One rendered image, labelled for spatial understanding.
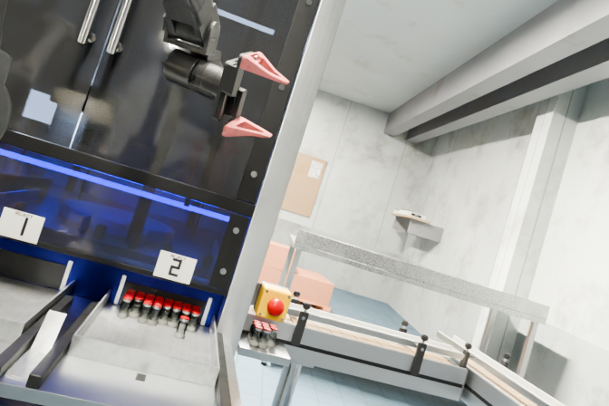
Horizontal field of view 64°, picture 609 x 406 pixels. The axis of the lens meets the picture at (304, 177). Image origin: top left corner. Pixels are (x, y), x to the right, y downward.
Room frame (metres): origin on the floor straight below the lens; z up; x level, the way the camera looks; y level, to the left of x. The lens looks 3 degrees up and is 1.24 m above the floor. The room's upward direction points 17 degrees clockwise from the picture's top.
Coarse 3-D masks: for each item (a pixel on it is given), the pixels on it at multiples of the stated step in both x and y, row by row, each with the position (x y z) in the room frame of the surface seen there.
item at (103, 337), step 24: (96, 312) 1.03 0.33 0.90; (72, 336) 0.85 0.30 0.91; (96, 336) 0.96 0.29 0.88; (120, 336) 1.00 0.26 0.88; (144, 336) 1.04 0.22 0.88; (168, 336) 1.08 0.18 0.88; (192, 336) 1.13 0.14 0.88; (216, 336) 1.07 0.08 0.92; (96, 360) 0.86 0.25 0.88; (120, 360) 0.87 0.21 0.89; (144, 360) 0.88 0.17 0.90; (168, 360) 0.88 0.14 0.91; (192, 360) 0.99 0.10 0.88; (216, 360) 0.95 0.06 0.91
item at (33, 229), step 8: (8, 208) 1.06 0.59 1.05; (8, 216) 1.06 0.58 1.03; (16, 216) 1.06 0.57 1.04; (24, 216) 1.06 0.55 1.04; (32, 216) 1.07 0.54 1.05; (0, 224) 1.05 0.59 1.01; (8, 224) 1.06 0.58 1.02; (16, 224) 1.06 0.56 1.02; (32, 224) 1.07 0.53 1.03; (40, 224) 1.07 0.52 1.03; (0, 232) 1.06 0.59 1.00; (8, 232) 1.06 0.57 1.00; (16, 232) 1.06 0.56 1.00; (24, 232) 1.06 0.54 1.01; (32, 232) 1.07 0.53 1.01; (40, 232) 1.07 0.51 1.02; (24, 240) 1.07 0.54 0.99; (32, 240) 1.07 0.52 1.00
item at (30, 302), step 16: (0, 288) 1.06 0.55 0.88; (16, 288) 1.09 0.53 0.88; (32, 288) 1.12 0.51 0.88; (48, 288) 1.15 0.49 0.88; (64, 288) 1.08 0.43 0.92; (0, 304) 0.97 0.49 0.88; (16, 304) 0.99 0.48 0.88; (32, 304) 1.02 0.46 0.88; (48, 304) 0.97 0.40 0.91; (0, 320) 0.83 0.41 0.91; (16, 320) 0.92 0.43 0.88; (32, 320) 0.88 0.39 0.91; (0, 336) 0.83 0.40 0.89; (16, 336) 0.83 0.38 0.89
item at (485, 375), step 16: (448, 336) 1.64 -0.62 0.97; (464, 352) 1.46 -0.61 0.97; (480, 352) 1.55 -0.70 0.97; (480, 368) 1.51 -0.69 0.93; (496, 368) 1.37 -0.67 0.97; (464, 384) 1.44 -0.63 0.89; (480, 384) 1.37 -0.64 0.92; (496, 384) 1.36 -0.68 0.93; (512, 384) 1.29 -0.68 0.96; (528, 384) 1.32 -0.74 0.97; (464, 400) 1.42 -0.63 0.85; (480, 400) 1.35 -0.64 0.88; (496, 400) 1.29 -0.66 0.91; (512, 400) 1.24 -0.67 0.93; (528, 400) 1.31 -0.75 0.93; (544, 400) 1.18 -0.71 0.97
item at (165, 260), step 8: (160, 256) 1.12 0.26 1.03; (168, 256) 1.13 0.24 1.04; (176, 256) 1.13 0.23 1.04; (184, 256) 1.13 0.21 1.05; (160, 264) 1.12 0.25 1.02; (168, 264) 1.13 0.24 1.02; (176, 264) 1.13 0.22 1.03; (184, 264) 1.13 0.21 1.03; (192, 264) 1.14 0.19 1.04; (160, 272) 1.12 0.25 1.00; (168, 272) 1.13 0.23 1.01; (176, 272) 1.13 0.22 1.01; (184, 272) 1.13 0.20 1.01; (192, 272) 1.14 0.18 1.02; (176, 280) 1.13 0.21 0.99; (184, 280) 1.14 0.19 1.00
